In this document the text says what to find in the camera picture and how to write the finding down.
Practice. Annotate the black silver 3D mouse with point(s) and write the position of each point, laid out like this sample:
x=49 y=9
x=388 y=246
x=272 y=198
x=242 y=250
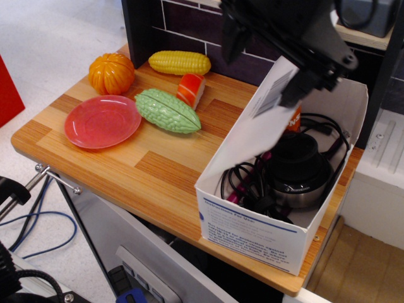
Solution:
x=297 y=173

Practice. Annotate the wooden shelf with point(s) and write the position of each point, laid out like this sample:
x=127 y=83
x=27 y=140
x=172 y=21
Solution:
x=347 y=34

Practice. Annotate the red box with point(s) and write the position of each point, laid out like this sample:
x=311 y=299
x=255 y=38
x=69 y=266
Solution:
x=11 y=102

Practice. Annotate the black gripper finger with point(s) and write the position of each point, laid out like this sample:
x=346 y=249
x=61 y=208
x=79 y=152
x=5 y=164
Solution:
x=235 y=37
x=307 y=79

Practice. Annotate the red plastic plate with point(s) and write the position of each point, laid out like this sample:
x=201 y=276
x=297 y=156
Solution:
x=102 y=122

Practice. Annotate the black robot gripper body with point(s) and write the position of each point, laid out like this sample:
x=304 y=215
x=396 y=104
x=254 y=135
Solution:
x=301 y=31

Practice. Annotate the orange beans can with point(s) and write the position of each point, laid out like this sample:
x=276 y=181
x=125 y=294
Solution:
x=294 y=124

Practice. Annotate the blue black clamp handle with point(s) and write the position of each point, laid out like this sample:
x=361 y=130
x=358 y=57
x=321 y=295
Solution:
x=121 y=285

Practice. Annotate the green toy bitter gourd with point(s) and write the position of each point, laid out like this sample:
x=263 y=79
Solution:
x=167 y=111

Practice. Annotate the yellow toy corn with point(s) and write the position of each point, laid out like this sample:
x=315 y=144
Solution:
x=179 y=62

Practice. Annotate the toy salmon sushi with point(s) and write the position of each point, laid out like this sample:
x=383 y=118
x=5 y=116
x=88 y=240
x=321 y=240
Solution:
x=190 y=89

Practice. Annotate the metal clamp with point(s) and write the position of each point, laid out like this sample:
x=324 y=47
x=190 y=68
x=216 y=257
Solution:
x=15 y=193

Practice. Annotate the orange toy pumpkin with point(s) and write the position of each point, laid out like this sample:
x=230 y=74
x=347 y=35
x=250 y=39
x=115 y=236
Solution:
x=111 y=74

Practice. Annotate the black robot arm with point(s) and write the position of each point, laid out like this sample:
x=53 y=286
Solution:
x=304 y=33

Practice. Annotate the grey metal container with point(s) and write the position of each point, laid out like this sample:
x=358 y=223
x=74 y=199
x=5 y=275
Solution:
x=373 y=17

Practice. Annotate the white cardboard box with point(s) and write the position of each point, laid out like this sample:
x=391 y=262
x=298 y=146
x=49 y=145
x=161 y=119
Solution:
x=257 y=129

